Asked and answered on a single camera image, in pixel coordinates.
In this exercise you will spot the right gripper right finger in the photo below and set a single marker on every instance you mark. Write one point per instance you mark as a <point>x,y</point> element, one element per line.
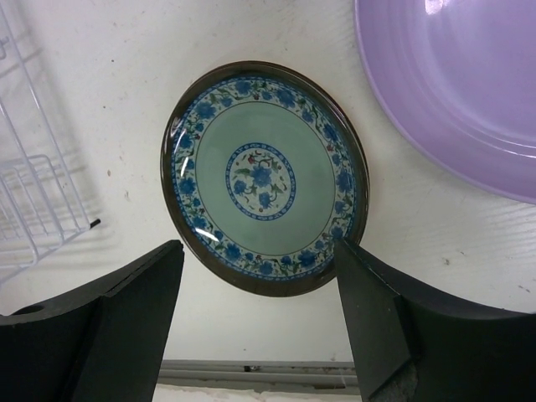
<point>413,342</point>

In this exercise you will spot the lilac purple plate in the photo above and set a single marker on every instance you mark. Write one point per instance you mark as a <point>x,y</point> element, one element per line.
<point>457,80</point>

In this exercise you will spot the blue floral green plate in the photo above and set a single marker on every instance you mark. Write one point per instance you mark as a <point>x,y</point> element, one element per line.
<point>263,173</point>

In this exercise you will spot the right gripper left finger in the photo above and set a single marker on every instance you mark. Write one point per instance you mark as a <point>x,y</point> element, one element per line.
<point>103,341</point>

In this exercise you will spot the white wire dish rack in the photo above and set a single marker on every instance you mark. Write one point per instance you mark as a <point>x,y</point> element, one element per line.
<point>42,210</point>

